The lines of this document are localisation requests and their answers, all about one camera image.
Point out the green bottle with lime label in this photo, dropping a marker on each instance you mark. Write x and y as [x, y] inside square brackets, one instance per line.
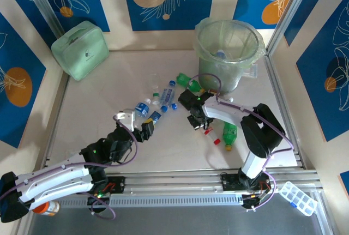
[188, 81]

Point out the green bottle yellow cap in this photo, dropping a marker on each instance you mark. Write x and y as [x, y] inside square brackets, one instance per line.
[229, 132]

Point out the small bottle green cap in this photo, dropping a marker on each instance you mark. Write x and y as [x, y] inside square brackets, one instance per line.
[156, 98]

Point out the clear unlabelled plastic bottle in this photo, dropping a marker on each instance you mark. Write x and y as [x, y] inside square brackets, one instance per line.
[156, 82]

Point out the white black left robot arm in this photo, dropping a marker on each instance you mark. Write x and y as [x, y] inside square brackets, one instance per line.
[54, 183]

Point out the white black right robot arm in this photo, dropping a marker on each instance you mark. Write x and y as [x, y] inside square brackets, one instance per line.
[256, 161]

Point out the bin with green liner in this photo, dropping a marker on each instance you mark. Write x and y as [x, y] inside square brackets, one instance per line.
[218, 79]

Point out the small clear plastic box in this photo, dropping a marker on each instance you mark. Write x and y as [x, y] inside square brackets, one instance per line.
[252, 70]

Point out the orange lid pill bottle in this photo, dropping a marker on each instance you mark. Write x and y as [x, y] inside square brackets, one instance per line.
[49, 209]

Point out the mint green zip pouch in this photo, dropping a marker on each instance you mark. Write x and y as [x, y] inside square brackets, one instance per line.
[80, 51]

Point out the clear compartment organiser box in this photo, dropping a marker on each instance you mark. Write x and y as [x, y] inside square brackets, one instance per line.
[297, 196]

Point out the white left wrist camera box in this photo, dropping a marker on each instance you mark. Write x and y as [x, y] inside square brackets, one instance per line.
[125, 119]

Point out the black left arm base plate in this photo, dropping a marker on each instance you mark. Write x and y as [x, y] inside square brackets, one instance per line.
[118, 184]

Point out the aluminium mounting rail frame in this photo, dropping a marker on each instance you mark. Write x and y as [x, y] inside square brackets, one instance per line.
[177, 183]

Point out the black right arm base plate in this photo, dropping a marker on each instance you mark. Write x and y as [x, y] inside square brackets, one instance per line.
[229, 183]

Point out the aluminium table side rail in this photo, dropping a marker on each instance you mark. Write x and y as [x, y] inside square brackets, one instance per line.
[275, 82]
[62, 96]

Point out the aluminium corner post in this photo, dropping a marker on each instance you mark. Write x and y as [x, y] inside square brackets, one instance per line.
[289, 14]
[45, 3]

